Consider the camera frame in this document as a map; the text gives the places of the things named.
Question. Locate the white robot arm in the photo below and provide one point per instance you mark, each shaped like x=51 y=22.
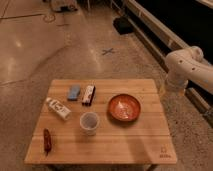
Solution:
x=185 y=65

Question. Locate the orange ceramic bowl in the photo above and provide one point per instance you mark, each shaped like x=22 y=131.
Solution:
x=124 y=107

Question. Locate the blue sponge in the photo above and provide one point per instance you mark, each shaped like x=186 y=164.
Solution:
x=73 y=93

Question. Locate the wooden table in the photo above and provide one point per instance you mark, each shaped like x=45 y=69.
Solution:
x=144 y=141

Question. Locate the white plastic bottle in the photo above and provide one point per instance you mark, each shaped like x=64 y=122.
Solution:
x=58 y=108

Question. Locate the black floor mat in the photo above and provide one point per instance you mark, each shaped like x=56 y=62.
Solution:
x=122 y=25

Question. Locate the grey equipment on floor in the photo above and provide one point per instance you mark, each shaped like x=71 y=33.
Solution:
x=63 y=5

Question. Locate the long white shelf rail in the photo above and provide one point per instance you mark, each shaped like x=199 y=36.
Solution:
x=169 y=39

